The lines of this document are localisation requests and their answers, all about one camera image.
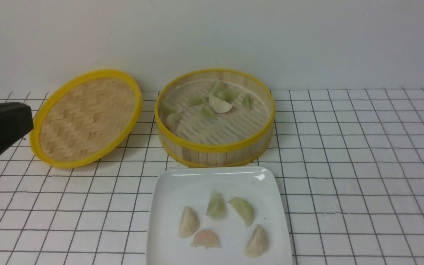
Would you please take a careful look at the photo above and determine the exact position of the bamboo steamer basket yellow rim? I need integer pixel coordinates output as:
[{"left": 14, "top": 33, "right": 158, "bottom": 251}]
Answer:
[{"left": 155, "top": 68, "right": 276, "bottom": 167}]

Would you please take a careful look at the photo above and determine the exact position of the white square plate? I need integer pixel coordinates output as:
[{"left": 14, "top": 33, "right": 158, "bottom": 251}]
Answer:
[{"left": 146, "top": 166, "right": 294, "bottom": 265}]

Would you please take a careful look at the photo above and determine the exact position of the woven bamboo steamer lid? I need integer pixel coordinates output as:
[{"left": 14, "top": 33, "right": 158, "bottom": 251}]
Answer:
[{"left": 29, "top": 69, "right": 142, "bottom": 168}]

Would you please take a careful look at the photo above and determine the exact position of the beige dumpling on plate right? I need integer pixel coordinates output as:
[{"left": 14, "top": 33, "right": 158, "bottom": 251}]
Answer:
[{"left": 244, "top": 225, "right": 270, "bottom": 258}]

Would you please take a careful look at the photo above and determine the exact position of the green dumpling on plate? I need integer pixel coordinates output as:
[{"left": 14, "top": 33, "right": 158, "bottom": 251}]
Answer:
[{"left": 206, "top": 191, "right": 226, "bottom": 220}]

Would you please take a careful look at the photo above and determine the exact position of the white dumpling in steamer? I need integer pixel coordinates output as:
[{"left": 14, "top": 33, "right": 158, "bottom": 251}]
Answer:
[{"left": 208, "top": 95, "right": 233, "bottom": 114}]

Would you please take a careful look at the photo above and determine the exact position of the green dumpling in steamer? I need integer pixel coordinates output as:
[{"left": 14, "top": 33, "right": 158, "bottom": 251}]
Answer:
[
  {"left": 221, "top": 90, "right": 237, "bottom": 103},
  {"left": 209, "top": 80, "right": 226, "bottom": 99},
  {"left": 201, "top": 105, "right": 216, "bottom": 119},
  {"left": 187, "top": 96, "right": 207, "bottom": 107},
  {"left": 242, "top": 94, "right": 252, "bottom": 111}
]

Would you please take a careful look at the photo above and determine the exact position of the white dumpling steamer left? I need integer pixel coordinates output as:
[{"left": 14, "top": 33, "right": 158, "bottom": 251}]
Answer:
[{"left": 165, "top": 112, "right": 182, "bottom": 133}]

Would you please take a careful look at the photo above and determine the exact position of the green dumpling steamer left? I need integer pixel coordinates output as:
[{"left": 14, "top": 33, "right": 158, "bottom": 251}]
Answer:
[{"left": 162, "top": 101, "right": 179, "bottom": 116}]

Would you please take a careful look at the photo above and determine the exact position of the light green dumpling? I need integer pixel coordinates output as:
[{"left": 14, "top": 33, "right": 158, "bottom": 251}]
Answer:
[{"left": 228, "top": 197, "right": 255, "bottom": 227}]

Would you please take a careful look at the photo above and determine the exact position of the pink dumpling on plate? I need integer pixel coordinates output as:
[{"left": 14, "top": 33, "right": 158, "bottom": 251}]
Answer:
[{"left": 190, "top": 229, "right": 222, "bottom": 249}]

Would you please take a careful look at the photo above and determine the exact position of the beige dumpling on plate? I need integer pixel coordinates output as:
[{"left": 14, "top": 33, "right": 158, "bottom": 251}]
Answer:
[
  {"left": 178, "top": 206, "right": 200, "bottom": 239},
  {"left": 244, "top": 225, "right": 270, "bottom": 258}
]

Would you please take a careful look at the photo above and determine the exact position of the beige dumpling on plate left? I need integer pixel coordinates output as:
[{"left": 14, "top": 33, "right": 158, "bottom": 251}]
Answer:
[{"left": 178, "top": 206, "right": 200, "bottom": 239}]

